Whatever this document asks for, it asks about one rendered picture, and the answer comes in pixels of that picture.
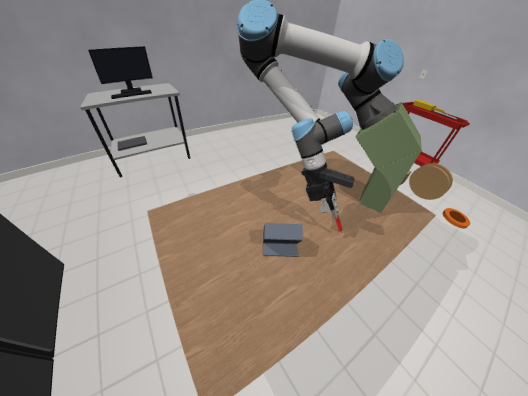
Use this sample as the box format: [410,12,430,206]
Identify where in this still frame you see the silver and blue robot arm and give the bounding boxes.
[237,0,404,170]

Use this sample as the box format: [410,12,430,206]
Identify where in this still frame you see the dark grey sloped panel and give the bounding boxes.
[263,223,303,257]

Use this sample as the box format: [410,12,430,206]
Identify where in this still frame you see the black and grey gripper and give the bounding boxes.
[301,163,338,220]

